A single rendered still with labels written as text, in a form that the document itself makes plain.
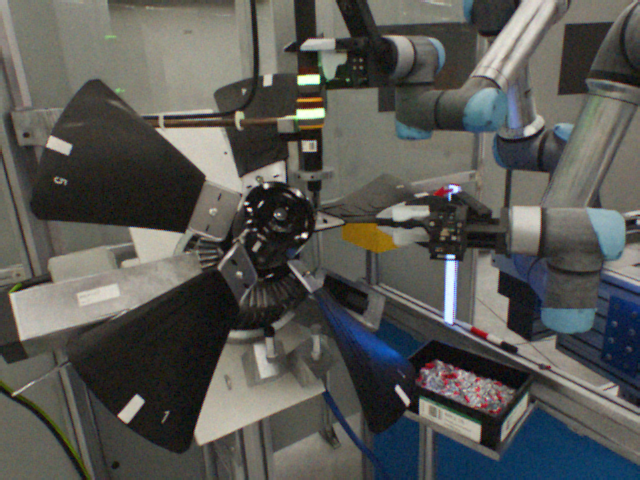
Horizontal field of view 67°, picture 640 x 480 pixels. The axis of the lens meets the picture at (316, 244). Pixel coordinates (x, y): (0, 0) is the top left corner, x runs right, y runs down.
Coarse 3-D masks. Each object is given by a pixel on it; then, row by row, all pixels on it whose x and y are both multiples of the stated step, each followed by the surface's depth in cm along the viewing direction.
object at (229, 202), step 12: (204, 192) 76; (216, 192) 76; (228, 192) 77; (204, 204) 77; (216, 204) 77; (228, 204) 77; (192, 216) 77; (204, 216) 78; (216, 216) 78; (228, 216) 78; (192, 228) 78; (204, 228) 79; (216, 228) 79; (228, 228) 79; (216, 240) 79
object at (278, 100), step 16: (240, 80) 96; (272, 80) 94; (288, 80) 94; (320, 80) 93; (224, 96) 95; (256, 96) 93; (272, 96) 92; (288, 96) 91; (256, 112) 91; (272, 112) 89; (288, 112) 89; (256, 128) 89; (272, 128) 87; (240, 144) 89; (256, 144) 87; (272, 144) 86; (240, 160) 88; (256, 160) 86; (272, 160) 84; (240, 176) 87
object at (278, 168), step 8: (264, 168) 85; (272, 168) 84; (280, 168) 83; (248, 176) 86; (256, 176) 85; (264, 176) 84; (272, 176) 83; (280, 176) 82; (248, 184) 85; (256, 184) 84
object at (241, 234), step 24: (264, 192) 76; (288, 192) 77; (240, 216) 74; (264, 216) 73; (288, 216) 76; (312, 216) 76; (240, 240) 76; (264, 240) 71; (288, 240) 73; (264, 264) 77
